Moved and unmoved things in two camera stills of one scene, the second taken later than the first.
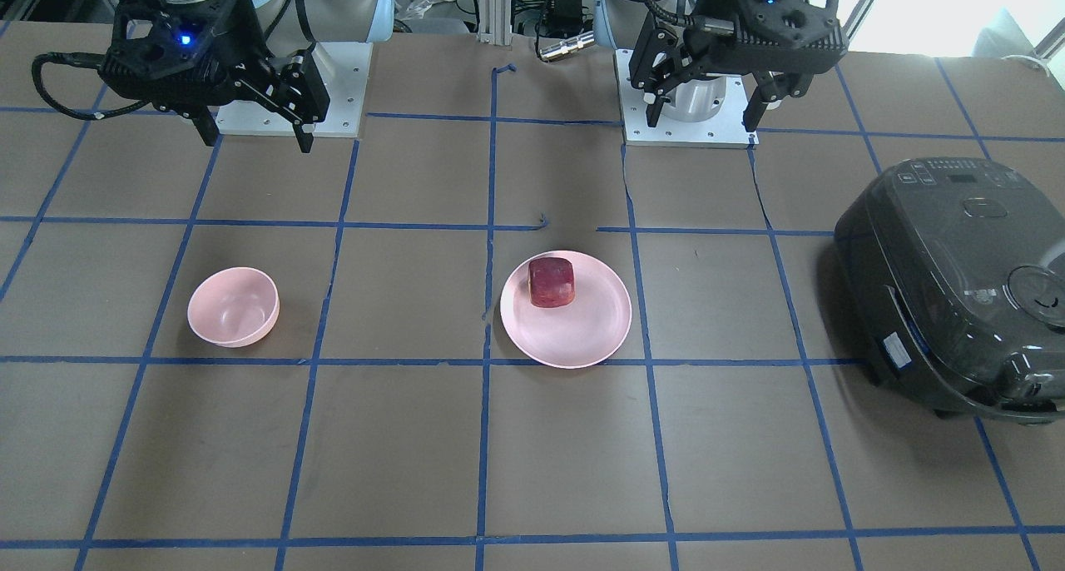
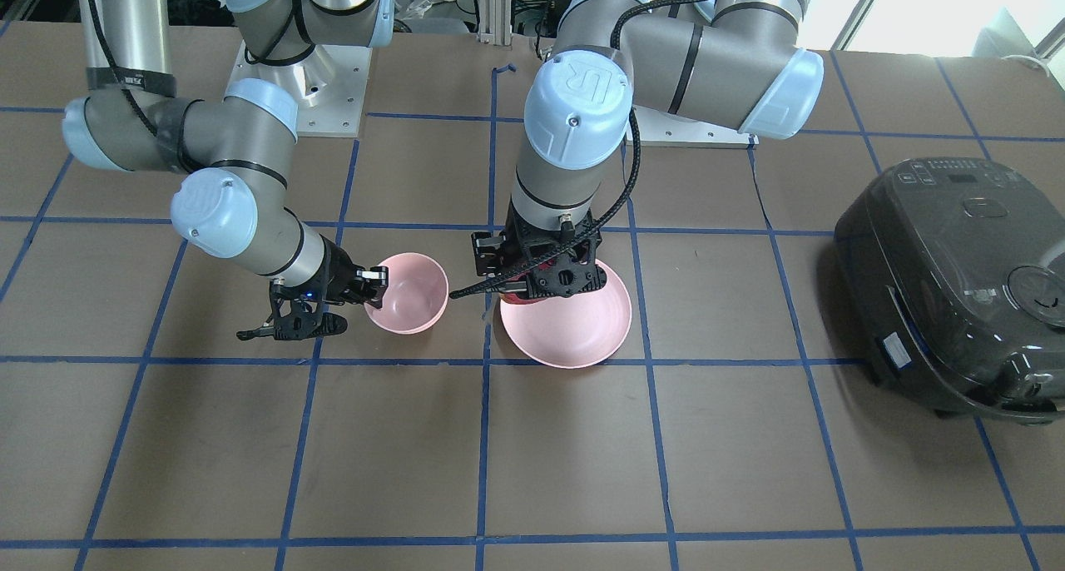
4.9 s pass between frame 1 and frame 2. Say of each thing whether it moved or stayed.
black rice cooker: stayed
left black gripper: moved
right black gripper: moved
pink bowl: moved
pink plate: stayed
